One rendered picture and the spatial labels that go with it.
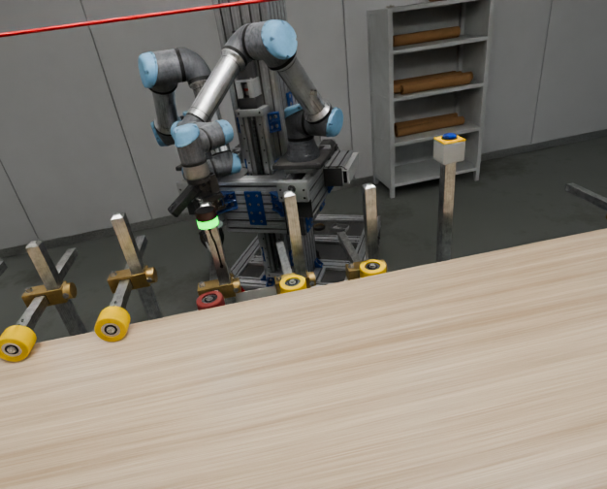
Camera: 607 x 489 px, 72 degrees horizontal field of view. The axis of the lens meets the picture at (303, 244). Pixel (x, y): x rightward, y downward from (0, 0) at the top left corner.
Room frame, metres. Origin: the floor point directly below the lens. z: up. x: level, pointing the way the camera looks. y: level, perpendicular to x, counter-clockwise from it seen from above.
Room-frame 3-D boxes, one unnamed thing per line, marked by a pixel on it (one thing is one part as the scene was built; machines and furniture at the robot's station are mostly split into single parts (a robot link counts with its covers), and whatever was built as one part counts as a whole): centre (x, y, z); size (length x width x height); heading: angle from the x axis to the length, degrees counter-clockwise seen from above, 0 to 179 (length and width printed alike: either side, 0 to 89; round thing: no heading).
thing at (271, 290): (1.18, 0.24, 0.75); 0.26 x 0.01 x 0.10; 96
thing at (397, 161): (3.84, -1.27, 0.77); 0.90 x 0.45 x 1.55; 99
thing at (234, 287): (1.15, 0.29, 0.84); 0.14 x 0.06 x 0.05; 96
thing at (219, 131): (1.33, 0.24, 1.31); 0.11 x 0.11 x 0.08; 49
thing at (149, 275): (1.13, 0.54, 0.94); 0.14 x 0.06 x 0.05; 96
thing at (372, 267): (1.07, -0.20, 0.85); 0.08 x 0.08 x 0.11
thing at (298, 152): (1.84, -0.05, 1.09); 0.15 x 0.15 x 0.10
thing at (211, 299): (1.02, 0.30, 0.85); 0.08 x 0.08 x 0.11
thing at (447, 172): (1.24, -0.49, 0.92); 0.05 x 0.05 x 0.45; 6
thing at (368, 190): (1.21, -0.23, 0.88); 0.04 x 0.04 x 0.48; 6
